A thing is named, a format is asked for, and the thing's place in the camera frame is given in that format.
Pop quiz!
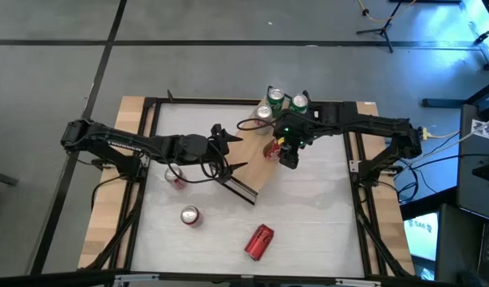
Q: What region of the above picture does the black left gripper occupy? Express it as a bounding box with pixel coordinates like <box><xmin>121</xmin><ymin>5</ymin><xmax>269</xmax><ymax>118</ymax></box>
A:
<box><xmin>170</xmin><ymin>123</ymin><xmax>249</xmax><ymax>184</ymax></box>

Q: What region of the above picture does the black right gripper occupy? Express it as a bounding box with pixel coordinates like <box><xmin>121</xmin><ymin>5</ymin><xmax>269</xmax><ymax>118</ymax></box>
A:
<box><xmin>276</xmin><ymin>106</ymin><xmax>321</xmax><ymax>170</ymax></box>

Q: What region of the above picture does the red Coca-Cola Original can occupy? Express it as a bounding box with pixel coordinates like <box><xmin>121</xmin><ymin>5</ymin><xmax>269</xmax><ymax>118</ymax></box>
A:
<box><xmin>262</xmin><ymin>138</ymin><xmax>283</xmax><ymax>163</ymax></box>
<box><xmin>164</xmin><ymin>166</ymin><xmax>188</xmax><ymax>191</ymax></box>

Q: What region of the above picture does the silver Diet Coke can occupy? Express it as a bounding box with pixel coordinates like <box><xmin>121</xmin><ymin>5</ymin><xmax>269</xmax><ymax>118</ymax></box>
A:
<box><xmin>252</xmin><ymin>104</ymin><xmax>274</xmax><ymax>136</ymax></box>

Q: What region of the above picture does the green Sprite can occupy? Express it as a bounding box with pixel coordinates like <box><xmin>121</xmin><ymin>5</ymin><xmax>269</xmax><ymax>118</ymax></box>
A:
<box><xmin>266</xmin><ymin>86</ymin><xmax>286</xmax><ymax>116</ymax></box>
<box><xmin>288</xmin><ymin>93</ymin><xmax>310</xmax><ymax>115</ymax></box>

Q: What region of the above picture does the red Coke Zero can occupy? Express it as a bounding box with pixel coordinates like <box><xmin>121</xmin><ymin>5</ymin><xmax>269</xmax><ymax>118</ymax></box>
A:
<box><xmin>179</xmin><ymin>204</ymin><xmax>204</xmax><ymax>229</ymax></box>
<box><xmin>243</xmin><ymin>222</ymin><xmax>276</xmax><ymax>262</ymax></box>

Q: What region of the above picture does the black tripod stand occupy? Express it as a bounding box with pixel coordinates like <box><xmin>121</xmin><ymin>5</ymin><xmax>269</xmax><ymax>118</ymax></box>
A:
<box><xmin>355</xmin><ymin>0</ymin><xmax>407</xmax><ymax>53</ymax></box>

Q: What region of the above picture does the black metal stand base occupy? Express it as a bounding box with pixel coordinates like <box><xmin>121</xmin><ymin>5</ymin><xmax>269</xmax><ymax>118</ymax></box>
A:
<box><xmin>421</xmin><ymin>79</ymin><xmax>489</xmax><ymax>120</ymax></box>

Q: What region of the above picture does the monitor screen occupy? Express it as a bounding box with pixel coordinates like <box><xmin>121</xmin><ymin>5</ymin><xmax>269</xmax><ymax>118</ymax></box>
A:
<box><xmin>403</xmin><ymin>210</ymin><xmax>440</xmax><ymax>262</ymax></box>

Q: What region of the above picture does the black desk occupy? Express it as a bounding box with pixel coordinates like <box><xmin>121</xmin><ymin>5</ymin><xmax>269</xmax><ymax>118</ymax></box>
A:
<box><xmin>455</xmin><ymin>103</ymin><xmax>489</xmax><ymax>224</ymax></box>

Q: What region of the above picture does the white printed marker card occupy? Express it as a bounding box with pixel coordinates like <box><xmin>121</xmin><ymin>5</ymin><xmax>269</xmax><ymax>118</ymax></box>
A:
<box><xmin>470</xmin><ymin>118</ymin><xmax>489</xmax><ymax>144</ymax></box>

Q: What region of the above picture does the black computer cabinet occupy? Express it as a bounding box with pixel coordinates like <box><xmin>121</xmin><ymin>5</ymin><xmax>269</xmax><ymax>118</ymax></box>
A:
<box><xmin>435</xmin><ymin>202</ymin><xmax>489</xmax><ymax>287</ymax></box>

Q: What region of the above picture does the black stand foot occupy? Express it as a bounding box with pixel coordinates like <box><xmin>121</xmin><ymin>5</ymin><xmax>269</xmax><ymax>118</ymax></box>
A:
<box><xmin>0</xmin><ymin>169</ymin><xmax>20</xmax><ymax>187</ymax></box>

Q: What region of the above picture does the wooden shelf with black frame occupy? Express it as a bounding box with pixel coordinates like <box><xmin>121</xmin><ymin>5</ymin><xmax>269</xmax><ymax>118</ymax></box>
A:
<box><xmin>214</xmin><ymin>85</ymin><xmax>314</xmax><ymax>206</ymax></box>

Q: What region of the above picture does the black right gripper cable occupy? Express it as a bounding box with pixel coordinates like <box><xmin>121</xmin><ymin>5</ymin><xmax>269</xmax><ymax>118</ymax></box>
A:
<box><xmin>236</xmin><ymin>116</ymin><xmax>285</xmax><ymax>132</ymax></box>

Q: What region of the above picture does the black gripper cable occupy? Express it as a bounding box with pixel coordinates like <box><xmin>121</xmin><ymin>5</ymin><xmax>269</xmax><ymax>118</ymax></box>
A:
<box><xmin>236</xmin><ymin>116</ymin><xmax>285</xmax><ymax>132</ymax></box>
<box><xmin>144</xmin><ymin>139</ymin><xmax>229</xmax><ymax>185</ymax></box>

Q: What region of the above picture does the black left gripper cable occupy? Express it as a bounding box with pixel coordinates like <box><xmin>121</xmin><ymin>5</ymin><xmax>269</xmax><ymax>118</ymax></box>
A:
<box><xmin>144</xmin><ymin>139</ymin><xmax>229</xmax><ymax>185</ymax></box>

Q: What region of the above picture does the black aluminium table frame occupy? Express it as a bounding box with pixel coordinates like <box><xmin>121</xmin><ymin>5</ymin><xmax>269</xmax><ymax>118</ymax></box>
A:
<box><xmin>82</xmin><ymin>89</ymin><xmax>415</xmax><ymax>280</ymax></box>

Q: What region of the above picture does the black left base cable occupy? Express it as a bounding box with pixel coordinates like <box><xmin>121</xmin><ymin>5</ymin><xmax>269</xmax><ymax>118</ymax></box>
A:
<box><xmin>90</xmin><ymin>175</ymin><xmax>128</xmax><ymax>210</ymax></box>

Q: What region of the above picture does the yellow floor cable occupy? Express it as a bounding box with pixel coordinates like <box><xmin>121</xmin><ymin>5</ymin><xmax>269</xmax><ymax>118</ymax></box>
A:
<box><xmin>356</xmin><ymin>0</ymin><xmax>419</xmax><ymax>24</ymax></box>

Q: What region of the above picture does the silver corner bracket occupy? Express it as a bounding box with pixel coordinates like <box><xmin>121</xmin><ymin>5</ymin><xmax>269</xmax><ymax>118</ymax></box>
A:
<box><xmin>334</xmin><ymin>278</ymin><xmax>383</xmax><ymax>287</ymax></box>
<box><xmin>113</xmin><ymin>273</ymin><xmax>149</xmax><ymax>286</ymax></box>

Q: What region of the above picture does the white cable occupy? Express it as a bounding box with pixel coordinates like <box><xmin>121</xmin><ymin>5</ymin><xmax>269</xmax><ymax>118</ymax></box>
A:
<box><xmin>419</xmin><ymin>113</ymin><xmax>489</xmax><ymax>151</ymax></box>

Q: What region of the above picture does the black floor cable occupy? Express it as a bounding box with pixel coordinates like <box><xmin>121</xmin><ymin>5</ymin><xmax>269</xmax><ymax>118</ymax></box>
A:
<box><xmin>407</xmin><ymin>153</ymin><xmax>489</xmax><ymax>172</ymax></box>

